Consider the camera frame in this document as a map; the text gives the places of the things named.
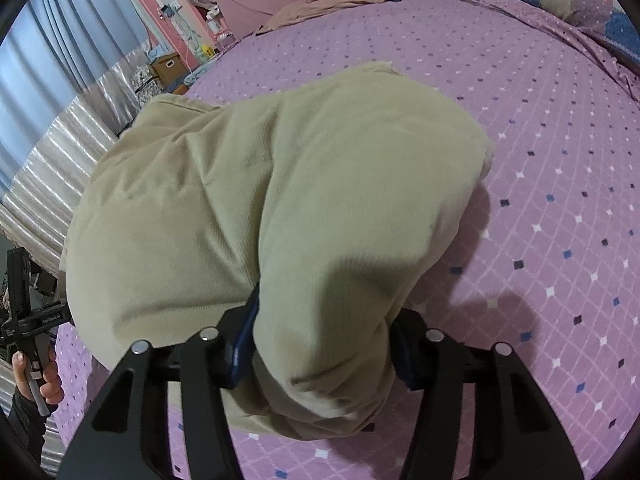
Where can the silver pleated curtain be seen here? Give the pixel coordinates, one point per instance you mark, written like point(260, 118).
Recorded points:
point(65, 150)

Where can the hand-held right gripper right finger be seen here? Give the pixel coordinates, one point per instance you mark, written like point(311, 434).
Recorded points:
point(403, 360)

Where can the floral fabric bag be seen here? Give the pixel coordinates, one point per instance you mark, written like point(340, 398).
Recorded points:
point(145, 85)

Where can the cardboard box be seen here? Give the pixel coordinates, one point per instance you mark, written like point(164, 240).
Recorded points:
point(167, 67)

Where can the purple diamond-print bed sheet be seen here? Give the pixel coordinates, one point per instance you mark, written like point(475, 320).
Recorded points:
point(550, 160)

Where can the person's left forearm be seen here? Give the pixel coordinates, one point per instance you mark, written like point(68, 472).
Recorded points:
point(22, 425)

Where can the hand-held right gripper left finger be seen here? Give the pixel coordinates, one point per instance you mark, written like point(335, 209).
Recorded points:
point(241, 355)

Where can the blue cloth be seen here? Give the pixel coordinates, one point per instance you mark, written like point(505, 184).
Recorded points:
point(197, 75)

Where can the cluttered nightstand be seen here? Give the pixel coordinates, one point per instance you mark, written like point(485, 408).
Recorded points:
point(220, 27)

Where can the beige hooded jacket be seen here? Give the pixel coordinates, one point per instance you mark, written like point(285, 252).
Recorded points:
point(225, 200)

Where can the brown pillow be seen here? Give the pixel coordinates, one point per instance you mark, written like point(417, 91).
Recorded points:
point(325, 10)

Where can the person's left hand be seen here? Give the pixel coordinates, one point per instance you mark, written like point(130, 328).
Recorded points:
point(50, 382)

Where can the blue curtain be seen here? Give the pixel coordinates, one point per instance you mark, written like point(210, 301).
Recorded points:
point(55, 50)

